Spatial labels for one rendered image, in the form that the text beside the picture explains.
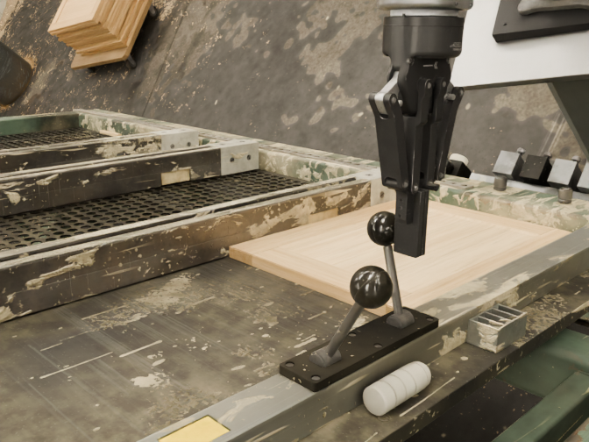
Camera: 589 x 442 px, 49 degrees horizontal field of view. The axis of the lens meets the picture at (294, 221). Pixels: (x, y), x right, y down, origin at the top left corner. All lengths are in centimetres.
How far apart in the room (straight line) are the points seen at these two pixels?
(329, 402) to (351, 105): 238
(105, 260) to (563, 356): 62
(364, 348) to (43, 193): 88
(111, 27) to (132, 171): 282
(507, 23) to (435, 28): 109
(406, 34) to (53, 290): 55
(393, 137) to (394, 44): 8
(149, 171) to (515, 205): 78
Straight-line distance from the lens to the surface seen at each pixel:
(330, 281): 91
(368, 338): 69
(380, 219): 69
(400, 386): 66
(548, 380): 94
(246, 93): 343
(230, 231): 105
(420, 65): 64
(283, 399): 60
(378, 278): 56
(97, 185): 144
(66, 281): 91
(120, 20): 430
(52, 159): 168
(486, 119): 256
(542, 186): 147
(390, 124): 62
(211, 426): 57
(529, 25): 167
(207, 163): 159
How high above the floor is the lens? 199
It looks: 46 degrees down
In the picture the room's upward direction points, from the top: 55 degrees counter-clockwise
